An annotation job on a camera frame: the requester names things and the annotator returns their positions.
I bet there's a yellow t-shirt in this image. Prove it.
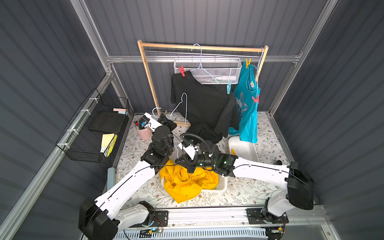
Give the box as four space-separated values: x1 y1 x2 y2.
159 160 219 204

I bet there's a blue wire hanger yellow shirt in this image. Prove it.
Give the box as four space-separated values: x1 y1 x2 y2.
151 92 189 160

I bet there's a black t-shirt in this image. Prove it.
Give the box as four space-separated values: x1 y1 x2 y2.
171 72 239 144

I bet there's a blue wire hanger black shirt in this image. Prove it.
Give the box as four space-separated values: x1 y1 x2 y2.
190 43 219 84

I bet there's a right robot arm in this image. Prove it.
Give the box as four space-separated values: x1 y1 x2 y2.
176 133 316 224

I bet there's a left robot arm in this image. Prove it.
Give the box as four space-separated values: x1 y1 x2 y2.
79 113 177 240

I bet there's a pink pen cup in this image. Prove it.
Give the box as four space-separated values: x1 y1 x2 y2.
135 121 153 140

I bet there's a white perforated laundry basket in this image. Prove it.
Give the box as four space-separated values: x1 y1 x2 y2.
160 173 229 193

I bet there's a red clothespin on black shirt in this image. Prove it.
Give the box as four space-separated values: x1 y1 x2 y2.
178 66 185 77

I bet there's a yellow notepad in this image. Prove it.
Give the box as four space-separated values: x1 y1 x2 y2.
100 134 118 158

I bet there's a white plastic tray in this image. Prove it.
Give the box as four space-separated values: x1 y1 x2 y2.
228 136 259 162

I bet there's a white tube in mesh basket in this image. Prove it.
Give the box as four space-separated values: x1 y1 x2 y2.
215 76 239 84

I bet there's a teal t-shirt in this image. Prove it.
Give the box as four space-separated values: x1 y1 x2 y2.
229 65 261 144

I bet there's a red clothespin on teal shirt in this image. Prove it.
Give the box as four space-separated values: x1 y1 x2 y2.
252 95 260 104

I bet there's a yellow clothespin on teal shirt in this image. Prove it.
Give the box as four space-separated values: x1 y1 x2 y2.
246 58 252 69

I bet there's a wooden clothes rack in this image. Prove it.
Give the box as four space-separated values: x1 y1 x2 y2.
133 40 270 115

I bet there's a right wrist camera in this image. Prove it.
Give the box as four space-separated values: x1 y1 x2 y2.
178 141 198 160

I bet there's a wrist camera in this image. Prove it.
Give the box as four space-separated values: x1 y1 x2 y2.
178 141 198 160
138 113 162 132

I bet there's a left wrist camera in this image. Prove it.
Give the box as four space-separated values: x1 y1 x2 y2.
138 113 162 132

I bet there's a black notebook in wall basket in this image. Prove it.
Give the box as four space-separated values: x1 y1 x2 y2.
89 111 125 134

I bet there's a black wire wall basket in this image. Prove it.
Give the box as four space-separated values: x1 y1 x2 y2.
57 89 131 165

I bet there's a white wire mesh basket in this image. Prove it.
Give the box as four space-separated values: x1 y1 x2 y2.
173 57 242 85

